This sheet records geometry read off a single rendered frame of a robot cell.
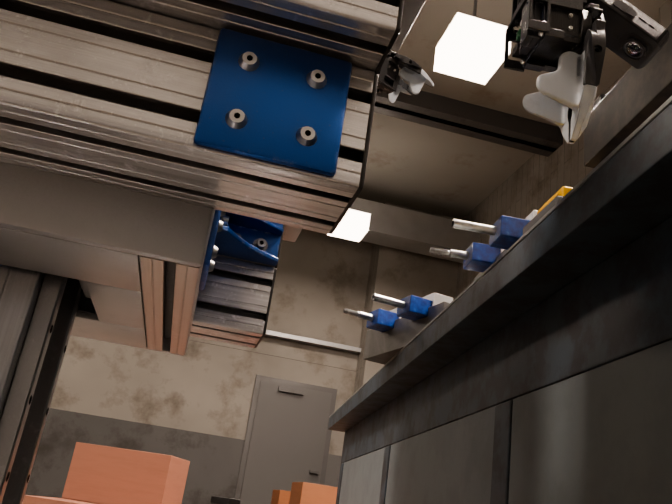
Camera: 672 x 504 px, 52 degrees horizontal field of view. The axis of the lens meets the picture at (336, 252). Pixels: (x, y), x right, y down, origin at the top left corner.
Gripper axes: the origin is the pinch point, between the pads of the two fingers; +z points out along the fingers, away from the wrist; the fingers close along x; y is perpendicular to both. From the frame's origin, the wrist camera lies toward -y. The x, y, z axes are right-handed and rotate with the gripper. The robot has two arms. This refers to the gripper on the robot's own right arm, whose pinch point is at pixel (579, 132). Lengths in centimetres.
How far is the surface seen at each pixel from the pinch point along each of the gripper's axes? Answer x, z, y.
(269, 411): -885, -82, 8
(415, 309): -44.8, 7.4, 5.3
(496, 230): -19.5, 3.3, 1.4
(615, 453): 6.7, 32.1, 0.0
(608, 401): 5.7, 28.1, 0.0
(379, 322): -55, 8, 9
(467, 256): -30.4, 2.9, 1.8
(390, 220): -783, -344, -107
